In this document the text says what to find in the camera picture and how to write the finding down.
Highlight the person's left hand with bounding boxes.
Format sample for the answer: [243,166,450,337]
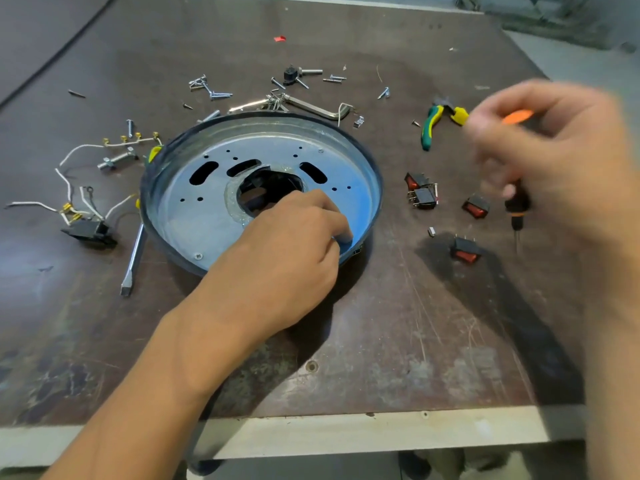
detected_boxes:
[172,189,354,351]

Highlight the green yellow pliers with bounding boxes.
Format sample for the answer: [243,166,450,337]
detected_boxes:
[421,97,471,152]

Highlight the person's left forearm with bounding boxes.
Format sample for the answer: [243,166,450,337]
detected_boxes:
[41,295,271,480]

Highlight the black knob with metal shaft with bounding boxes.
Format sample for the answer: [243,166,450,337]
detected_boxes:
[283,66,324,86]

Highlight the black switch block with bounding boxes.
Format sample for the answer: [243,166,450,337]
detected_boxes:
[60,217,119,249]

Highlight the white wire with ring terminal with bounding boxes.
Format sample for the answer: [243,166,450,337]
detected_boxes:
[79,186,107,221]

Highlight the cluster of silver screws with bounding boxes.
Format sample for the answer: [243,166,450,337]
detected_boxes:
[188,74,234,101]

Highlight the person's right forearm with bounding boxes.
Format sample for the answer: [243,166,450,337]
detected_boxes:
[581,295,640,480]

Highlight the flat screwdriver yellow handle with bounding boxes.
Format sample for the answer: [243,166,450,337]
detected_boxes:
[120,197,147,298]

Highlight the flat metal strip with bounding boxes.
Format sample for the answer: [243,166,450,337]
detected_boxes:
[227,97,282,114]

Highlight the orange black screwdriver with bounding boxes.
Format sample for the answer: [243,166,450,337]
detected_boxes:
[501,109,535,255]

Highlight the black cable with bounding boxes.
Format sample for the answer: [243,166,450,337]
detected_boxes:
[0,0,122,111]

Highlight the round metal appliance base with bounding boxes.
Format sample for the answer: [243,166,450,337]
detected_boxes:
[139,112,384,278]

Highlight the person's right hand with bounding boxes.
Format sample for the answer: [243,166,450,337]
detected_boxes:
[462,79,640,318]

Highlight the white wire with yellow connectors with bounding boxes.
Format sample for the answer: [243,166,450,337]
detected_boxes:
[59,132,164,167]

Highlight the silver bolt with nut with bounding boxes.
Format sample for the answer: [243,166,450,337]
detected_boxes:
[97,147,139,171]

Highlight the silver hex key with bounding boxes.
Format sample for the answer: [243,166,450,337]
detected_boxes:
[282,94,342,121]

